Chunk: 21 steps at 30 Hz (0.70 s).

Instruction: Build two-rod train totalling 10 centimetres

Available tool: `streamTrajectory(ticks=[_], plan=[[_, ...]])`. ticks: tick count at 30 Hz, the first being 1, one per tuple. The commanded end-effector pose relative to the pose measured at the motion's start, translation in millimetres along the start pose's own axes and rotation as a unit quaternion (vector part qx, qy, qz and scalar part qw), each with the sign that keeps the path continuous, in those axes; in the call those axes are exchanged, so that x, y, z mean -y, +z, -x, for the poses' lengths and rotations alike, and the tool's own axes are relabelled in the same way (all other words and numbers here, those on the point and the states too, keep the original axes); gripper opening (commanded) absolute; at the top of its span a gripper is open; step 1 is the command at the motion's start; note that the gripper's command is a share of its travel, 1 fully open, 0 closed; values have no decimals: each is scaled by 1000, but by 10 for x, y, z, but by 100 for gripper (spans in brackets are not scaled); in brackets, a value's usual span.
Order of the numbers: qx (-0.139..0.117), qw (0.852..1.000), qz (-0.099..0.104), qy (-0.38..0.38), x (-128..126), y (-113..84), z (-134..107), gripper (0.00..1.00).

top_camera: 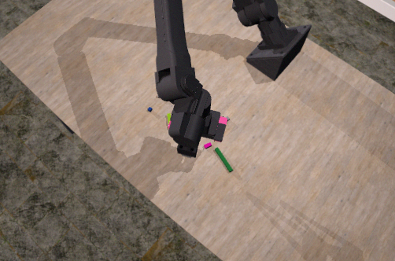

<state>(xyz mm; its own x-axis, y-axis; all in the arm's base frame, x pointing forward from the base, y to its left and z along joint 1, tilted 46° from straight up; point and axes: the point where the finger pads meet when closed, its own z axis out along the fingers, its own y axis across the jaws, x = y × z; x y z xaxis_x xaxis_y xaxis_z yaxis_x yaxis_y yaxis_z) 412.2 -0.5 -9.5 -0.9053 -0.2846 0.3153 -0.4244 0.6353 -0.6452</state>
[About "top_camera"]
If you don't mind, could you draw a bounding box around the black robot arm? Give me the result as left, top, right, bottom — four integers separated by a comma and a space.
153, 0, 298, 158

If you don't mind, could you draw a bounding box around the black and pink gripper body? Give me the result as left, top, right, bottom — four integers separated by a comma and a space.
202, 110, 226, 142

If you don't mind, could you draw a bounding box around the small magenta block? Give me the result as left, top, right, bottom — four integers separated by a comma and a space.
204, 142, 212, 149

